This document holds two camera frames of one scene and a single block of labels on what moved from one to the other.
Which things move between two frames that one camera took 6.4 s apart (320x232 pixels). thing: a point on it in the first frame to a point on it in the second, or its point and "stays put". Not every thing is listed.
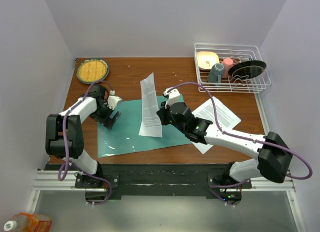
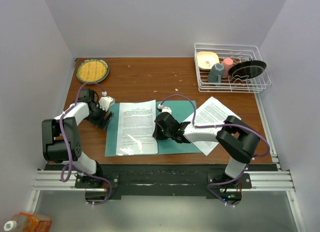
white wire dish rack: [230, 68] stays put
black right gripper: [162, 113] to [157, 135]
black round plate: [246, 69] stays put
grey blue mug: [216, 73] stays put
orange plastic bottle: [27, 222] stays put
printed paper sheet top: [150, 124] to [136, 124]
